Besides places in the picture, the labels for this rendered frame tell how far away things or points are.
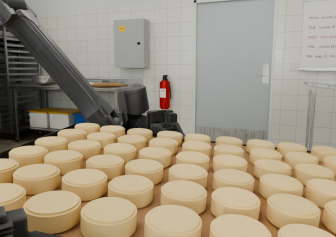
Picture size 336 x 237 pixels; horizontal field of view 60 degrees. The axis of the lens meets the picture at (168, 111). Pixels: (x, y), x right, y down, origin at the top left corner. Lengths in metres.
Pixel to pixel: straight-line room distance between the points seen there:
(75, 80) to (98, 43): 4.21
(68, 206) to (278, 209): 0.20
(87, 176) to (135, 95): 0.37
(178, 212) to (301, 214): 0.12
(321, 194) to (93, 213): 0.25
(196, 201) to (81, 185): 0.12
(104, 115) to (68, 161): 0.32
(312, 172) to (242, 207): 0.16
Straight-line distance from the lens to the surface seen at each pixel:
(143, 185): 0.33
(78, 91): 0.73
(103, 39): 4.88
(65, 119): 4.58
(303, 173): 0.44
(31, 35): 0.76
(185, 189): 0.32
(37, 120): 4.94
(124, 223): 0.26
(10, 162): 0.42
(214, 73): 4.20
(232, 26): 4.19
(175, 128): 0.65
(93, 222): 0.27
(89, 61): 5.02
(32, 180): 0.36
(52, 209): 0.29
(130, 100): 0.70
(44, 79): 4.84
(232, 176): 0.38
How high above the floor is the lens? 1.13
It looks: 8 degrees down
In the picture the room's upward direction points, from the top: straight up
